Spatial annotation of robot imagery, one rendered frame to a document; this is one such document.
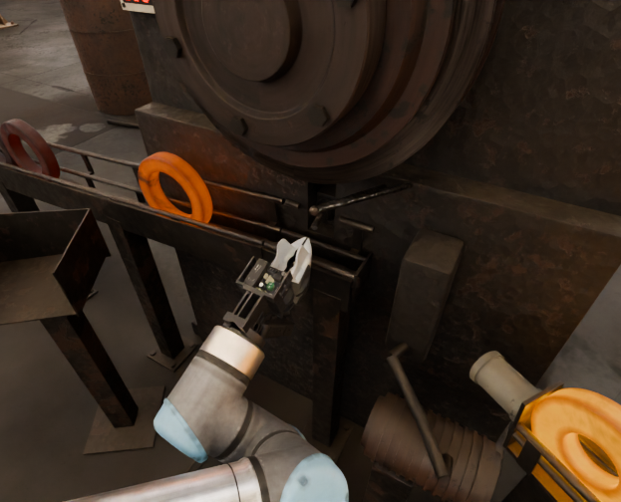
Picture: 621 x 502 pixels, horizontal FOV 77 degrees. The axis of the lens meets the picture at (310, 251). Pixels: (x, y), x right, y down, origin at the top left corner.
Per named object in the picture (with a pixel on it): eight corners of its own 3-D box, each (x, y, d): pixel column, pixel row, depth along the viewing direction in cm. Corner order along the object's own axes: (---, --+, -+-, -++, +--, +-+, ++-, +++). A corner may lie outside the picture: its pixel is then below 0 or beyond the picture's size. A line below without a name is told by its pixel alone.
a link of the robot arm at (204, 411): (196, 455, 59) (140, 423, 56) (241, 379, 65) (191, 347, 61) (215, 475, 51) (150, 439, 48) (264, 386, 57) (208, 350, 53)
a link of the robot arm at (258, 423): (292, 516, 54) (219, 476, 50) (264, 479, 64) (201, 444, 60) (327, 450, 57) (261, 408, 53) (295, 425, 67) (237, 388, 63)
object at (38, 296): (87, 392, 130) (-39, 215, 83) (168, 385, 132) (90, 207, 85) (64, 457, 115) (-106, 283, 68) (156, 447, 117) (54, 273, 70)
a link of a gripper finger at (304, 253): (319, 228, 66) (292, 272, 62) (323, 247, 71) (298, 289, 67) (303, 222, 67) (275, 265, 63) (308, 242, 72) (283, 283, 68)
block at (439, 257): (400, 313, 84) (421, 221, 68) (438, 327, 81) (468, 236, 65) (382, 350, 77) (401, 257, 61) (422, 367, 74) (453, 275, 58)
